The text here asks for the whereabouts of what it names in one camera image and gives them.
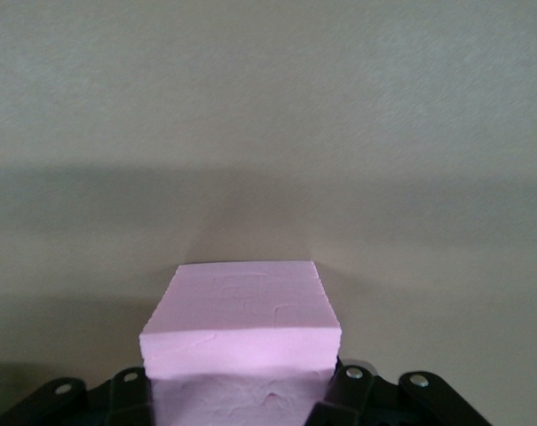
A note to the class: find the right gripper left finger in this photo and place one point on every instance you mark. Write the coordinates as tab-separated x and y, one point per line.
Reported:
126	399

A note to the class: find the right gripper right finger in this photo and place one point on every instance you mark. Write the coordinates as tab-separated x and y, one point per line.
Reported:
352	399

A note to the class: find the pink foam cube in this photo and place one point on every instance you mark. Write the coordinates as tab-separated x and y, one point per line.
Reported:
241	310

